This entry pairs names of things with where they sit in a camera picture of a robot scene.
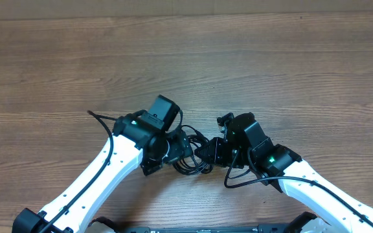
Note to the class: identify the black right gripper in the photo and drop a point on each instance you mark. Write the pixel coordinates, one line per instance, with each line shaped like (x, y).
(215, 145)

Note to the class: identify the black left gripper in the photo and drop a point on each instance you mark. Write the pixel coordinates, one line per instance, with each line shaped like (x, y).
(180, 145)

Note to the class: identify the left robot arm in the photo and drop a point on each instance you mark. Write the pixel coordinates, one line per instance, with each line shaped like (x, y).
(142, 139)

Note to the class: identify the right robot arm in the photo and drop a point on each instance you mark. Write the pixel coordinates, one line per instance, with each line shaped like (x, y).
(244, 143)

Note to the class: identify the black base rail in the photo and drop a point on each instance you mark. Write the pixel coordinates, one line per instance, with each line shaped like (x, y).
(105, 225)

